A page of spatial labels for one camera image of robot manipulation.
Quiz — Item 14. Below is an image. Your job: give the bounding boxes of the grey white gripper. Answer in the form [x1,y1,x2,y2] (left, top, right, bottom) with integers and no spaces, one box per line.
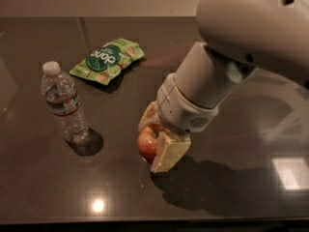
[138,73,218,173]

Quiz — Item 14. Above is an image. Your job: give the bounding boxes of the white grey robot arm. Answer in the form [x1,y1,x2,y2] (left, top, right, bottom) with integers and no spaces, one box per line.
[138,0,309,173]

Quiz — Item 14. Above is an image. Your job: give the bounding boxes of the red yellow apple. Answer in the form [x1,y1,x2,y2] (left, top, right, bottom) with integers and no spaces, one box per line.
[137,124,166,164]

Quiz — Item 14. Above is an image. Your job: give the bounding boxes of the clear plastic water bottle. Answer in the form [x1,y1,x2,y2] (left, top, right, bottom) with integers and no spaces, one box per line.
[41,61,90,144]

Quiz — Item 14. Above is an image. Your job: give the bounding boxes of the green snack bag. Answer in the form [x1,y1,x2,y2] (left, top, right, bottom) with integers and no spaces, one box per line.
[70,38,145,85]

